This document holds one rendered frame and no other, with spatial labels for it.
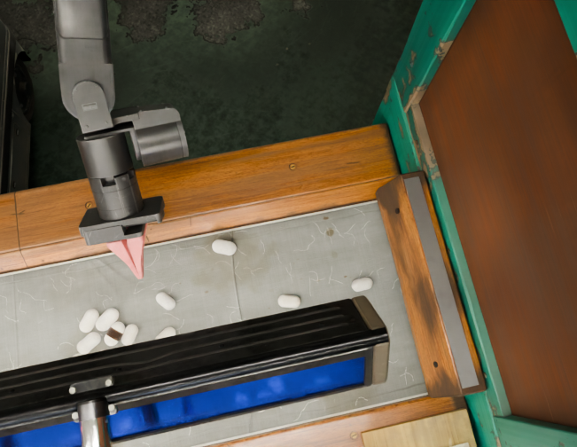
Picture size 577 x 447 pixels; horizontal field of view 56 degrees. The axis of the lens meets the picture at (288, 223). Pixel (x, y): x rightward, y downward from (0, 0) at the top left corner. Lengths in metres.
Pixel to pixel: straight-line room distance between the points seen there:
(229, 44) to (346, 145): 1.05
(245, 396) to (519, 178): 0.33
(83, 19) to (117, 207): 0.22
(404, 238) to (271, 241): 0.21
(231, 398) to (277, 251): 0.40
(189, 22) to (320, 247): 1.23
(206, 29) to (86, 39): 1.26
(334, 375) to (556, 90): 0.30
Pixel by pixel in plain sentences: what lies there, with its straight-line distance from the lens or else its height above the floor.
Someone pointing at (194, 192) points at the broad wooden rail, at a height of 0.77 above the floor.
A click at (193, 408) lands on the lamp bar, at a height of 1.08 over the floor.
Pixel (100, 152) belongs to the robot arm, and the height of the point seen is 0.95.
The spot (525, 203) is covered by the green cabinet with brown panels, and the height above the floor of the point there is 1.06.
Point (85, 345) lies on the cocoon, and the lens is 0.84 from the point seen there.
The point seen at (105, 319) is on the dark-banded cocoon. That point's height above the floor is 0.76.
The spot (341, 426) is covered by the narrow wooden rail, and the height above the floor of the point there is 0.76.
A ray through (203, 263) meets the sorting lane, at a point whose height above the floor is 0.74.
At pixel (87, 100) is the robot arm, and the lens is 0.66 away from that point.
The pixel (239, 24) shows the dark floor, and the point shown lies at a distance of 1.90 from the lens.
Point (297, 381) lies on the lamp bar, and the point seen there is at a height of 1.08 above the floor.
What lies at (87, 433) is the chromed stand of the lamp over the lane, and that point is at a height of 1.12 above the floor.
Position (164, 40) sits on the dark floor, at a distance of 1.90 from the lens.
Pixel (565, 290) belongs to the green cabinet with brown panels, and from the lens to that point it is 0.55.
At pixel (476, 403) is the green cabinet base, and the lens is 0.81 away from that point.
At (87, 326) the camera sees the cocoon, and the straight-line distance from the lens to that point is 0.84.
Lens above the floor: 1.56
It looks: 75 degrees down
